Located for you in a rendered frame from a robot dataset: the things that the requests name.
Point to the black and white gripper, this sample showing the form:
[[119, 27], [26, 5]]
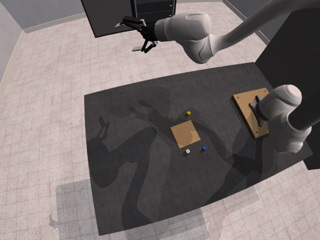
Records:
[[147, 32]]

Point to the peach flat square mat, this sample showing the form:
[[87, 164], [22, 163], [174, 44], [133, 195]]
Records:
[[185, 134]]

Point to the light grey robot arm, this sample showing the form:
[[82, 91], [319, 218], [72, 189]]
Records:
[[287, 129]]

